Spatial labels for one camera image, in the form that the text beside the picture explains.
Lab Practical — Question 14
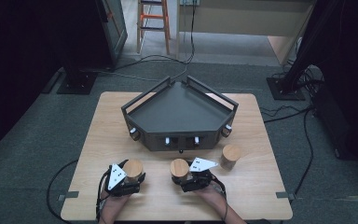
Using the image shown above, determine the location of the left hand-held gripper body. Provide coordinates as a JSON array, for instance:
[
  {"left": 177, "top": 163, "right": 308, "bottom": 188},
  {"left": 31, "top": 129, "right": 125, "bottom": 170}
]
[{"left": 104, "top": 161, "right": 146, "bottom": 198}]

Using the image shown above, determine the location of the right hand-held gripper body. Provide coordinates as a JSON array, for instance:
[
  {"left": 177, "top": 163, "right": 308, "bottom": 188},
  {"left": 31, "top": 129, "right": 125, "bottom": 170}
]
[{"left": 180, "top": 157, "right": 219, "bottom": 193}]

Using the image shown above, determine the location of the glass jar with wooden lid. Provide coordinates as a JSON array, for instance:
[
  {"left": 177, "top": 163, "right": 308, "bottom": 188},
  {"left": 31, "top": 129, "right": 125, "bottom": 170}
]
[
  {"left": 219, "top": 144, "right": 242, "bottom": 172},
  {"left": 170, "top": 158, "right": 190, "bottom": 183},
  {"left": 122, "top": 159, "right": 145, "bottom": 184}
]

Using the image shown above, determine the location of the grey dispenser machine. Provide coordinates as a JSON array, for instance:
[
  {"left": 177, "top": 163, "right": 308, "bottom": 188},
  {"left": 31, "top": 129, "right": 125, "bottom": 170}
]
[{"left": 120, "top": 75, "right": 240, "bottom": 155}]

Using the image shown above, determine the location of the person's left hand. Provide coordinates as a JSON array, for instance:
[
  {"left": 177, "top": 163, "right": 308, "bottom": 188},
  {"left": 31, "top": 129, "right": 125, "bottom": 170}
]
[{"left": 100, "top": 189, "right": 132, "bottom": 209}]

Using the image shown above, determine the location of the person's right hand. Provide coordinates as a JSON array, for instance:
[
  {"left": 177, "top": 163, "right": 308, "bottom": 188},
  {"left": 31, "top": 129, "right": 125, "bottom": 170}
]
[{"left": 194, "top": 183, "right": 227, "bottom": 207}]

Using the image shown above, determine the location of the black stand with square base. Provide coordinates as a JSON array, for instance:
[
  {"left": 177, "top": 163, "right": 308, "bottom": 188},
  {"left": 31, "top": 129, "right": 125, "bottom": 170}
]
[
  {"left": 48, "top": 0, "right": 99, "bottom": 95},
  {"left": 266, "top": 0, "right": 339, "bottom": 102}
]

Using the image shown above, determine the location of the grey panel board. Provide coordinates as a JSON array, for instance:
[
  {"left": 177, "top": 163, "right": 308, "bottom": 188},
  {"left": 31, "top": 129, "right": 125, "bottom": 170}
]
[{"left": 95, "top": 0, "right": 129, "bottom": 67}]

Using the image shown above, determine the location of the wooden ladder with orange braces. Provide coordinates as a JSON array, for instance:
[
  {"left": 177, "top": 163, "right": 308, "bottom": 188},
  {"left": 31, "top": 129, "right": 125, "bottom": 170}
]
[{"left": 136, "top": 0, "right": 172, "bottom": 56}]

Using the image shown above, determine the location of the pale wooden desk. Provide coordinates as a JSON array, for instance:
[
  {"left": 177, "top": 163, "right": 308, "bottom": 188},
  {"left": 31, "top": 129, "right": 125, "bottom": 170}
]
[{"left": 175, "top": 0, "right": 317, "bottom": 65}]

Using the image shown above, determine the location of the dark equipment box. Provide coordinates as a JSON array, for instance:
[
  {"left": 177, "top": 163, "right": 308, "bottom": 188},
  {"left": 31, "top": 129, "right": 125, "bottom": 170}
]
[{"left": 310, "top": 82, "right": 358, "bottom": 164}]

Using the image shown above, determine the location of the right hand-held gripper cable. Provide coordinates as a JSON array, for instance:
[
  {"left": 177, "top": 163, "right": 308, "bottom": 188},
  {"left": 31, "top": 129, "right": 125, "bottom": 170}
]
[{"left": 211, "top": 175, "right": 230, "bottom": 222}]

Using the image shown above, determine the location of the hand-held gripper cable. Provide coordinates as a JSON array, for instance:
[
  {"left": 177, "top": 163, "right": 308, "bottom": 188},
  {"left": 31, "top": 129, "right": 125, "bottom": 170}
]
[
  {"left": 46, "top": 159, "right": 110, "bottom": 224},
  {"left": 211, "top": 175, "right": 230, "bottom": 222}
]

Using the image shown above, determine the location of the left hand-held gripper cable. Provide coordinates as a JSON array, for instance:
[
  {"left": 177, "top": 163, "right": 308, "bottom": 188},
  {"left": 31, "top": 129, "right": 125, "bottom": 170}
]
[{"left": 46, "top": 159, "right": 110, "bottom": 224}]

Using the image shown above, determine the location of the long black floor cable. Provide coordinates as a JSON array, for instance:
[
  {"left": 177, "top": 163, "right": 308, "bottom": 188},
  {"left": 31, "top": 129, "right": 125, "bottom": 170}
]
[{"left": 80, "top": 0, "right": 198, "bottom": 82}]

